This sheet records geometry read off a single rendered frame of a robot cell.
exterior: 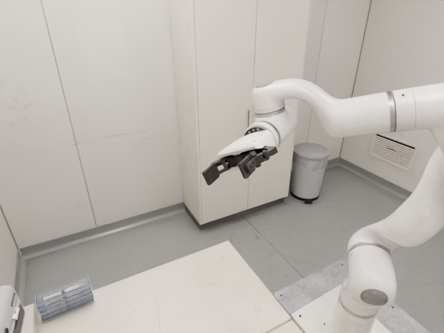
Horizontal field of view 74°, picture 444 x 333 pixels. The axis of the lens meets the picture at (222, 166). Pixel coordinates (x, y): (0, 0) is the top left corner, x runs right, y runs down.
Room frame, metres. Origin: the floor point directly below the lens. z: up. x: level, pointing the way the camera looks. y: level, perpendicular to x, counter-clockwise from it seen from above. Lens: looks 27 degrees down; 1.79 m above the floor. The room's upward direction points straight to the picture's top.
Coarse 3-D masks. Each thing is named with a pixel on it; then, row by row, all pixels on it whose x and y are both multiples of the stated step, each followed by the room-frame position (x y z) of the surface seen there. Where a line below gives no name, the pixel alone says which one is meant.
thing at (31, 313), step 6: (30, 306) 0.76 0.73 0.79; (30, 312) 0.74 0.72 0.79; (36, 312) 0.76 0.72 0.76; (24, 318) 0.71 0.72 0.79; (30, 318) 0.71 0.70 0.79; (36, 318) 0.73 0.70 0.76; (24, 324) 0.69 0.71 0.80; (30, 324) 0.69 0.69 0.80; (36, 324) 0.71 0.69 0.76; (24, 330) 0.66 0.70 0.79; (30, 330) 0.66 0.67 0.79; (36, 330) 0.69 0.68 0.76
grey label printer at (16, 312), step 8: (0, 288) 0.70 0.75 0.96; (8, 288) 0.71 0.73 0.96; (0, 296) 0.67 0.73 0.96; (8, 296) 0.68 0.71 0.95; (16, 296) 0.72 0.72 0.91; (0, 304) 0.64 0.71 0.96; (8, 304) 0.66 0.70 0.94; (16, 304) 0.69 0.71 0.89; (0, 312) 0.62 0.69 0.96; (8, 312) 0.64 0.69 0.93; (16, 312) 0.66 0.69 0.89; (24, 312) 0.72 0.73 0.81; (0, 320) 0.59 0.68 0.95; (8, 320) 0.61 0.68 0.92; (16, 320) 0.65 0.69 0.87; (0, 328) 0.57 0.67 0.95; (8, 328) 0.59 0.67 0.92; (16, 328) 0.63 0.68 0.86
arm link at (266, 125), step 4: (252, 124) 0.66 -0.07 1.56; (256, 124) 0.65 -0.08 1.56; (260, 124) 0.64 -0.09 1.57; (264, 124) 0.64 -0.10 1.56; (268, 124) 0.65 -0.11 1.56; (248, 128) 0.66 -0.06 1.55; (264, 128) 0.64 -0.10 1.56; (268, 128) 0.63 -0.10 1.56; (272, 128) 0.64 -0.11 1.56; (244, 132) 0.67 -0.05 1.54; (248, 132) 0.66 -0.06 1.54; (272, 132) 0.63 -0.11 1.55; (276, 132) 0.64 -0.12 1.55; (276, 136) 0.63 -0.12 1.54; (276, 140) 0.63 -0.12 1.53; (276, 144) 0.62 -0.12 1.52
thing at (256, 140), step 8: (256, 128) 0.64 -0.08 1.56; (248, 136) 0.61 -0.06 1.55; (256, 136) 0.59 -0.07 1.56; (264, 136) 0.58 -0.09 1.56; (272, 136) 0.61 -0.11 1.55; (232, 144) 0.61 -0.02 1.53; (240, 144) 0.57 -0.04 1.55; (248, 144) 0.55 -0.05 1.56; (256, 144) 0.54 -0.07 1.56; (264, 144) 0.56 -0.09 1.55; (272, 144) 0.59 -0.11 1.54; (224, 152) 0.57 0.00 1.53; (232, 152) 0.56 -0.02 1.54; (240, 152) 0.56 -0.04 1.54; (232, 160) 0.56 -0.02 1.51; (240, 160) 0.55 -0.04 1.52; (232, 168) 0.57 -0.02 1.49
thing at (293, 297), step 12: (336, 264) 1.02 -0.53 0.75; (312, 276) 0.95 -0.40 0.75; (324, 276) 0.95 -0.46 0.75; (336, 276) 0.95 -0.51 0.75; (288, 288) 0.88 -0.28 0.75; (300, 288) 0.88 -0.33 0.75; (312, 288) 0.88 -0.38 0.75; (324, 288) 0.88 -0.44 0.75; (288, 300) 0.82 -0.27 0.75; (300, 300) 0.82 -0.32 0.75; (312, 300) 0.82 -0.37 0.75; (288, 312) 0.77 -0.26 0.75; (384, 312) 0.77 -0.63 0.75; (396, 312) 0.77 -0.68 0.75; (384, 324) 0.72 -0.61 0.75; (396, 324) 0.72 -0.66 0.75; (408, 324) 0.72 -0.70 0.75; (420, 324) 0.72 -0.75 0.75
